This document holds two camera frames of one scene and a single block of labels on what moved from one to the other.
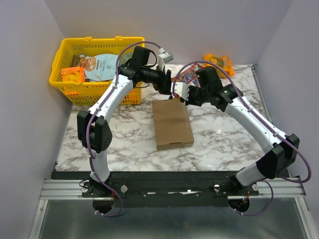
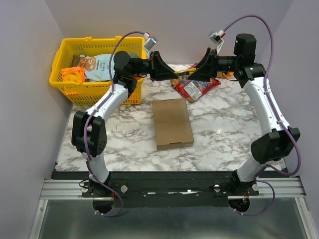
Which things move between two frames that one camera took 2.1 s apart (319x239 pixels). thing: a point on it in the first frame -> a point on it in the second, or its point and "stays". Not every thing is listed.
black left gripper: [163, 82] -> [158, 69]
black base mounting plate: [161, 189] stays
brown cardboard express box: [172, 124] stays
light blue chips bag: [99, 67] stays
